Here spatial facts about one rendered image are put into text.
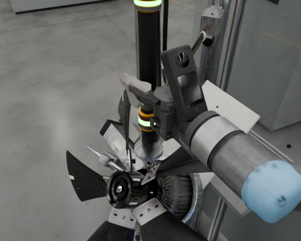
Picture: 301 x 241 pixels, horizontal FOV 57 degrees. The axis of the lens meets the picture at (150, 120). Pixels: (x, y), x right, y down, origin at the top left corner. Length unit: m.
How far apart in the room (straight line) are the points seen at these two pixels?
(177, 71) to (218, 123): 0.10
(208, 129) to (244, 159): 0.07
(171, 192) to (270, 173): 0.63
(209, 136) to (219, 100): 0.66
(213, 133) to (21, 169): 2.46
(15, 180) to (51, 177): 0.30
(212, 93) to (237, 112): 0.13
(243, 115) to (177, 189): 0.34
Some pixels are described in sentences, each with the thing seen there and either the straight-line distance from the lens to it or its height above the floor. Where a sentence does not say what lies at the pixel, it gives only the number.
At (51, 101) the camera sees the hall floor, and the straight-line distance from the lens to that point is 3.45.
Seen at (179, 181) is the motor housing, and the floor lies 1.17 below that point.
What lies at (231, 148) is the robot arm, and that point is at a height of 1.68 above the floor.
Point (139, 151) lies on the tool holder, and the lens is 0.66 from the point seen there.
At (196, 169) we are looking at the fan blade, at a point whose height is 1.38.
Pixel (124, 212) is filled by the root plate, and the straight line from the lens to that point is 0.97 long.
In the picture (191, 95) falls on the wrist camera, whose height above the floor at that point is 1.69.
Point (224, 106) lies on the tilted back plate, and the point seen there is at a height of 1.33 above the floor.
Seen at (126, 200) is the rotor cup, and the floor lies 1.23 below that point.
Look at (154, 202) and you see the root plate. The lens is 0.91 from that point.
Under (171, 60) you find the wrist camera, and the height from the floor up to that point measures 1.75.
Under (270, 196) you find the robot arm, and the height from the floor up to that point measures 1.67.
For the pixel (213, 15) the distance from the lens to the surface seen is 1.10.
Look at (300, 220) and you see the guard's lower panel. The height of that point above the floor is 0.75.
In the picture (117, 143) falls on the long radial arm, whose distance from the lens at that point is 1.17.
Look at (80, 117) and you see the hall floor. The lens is 3.11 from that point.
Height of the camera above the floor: 1.95
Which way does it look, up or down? 41 degrees down
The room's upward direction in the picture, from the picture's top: straight up
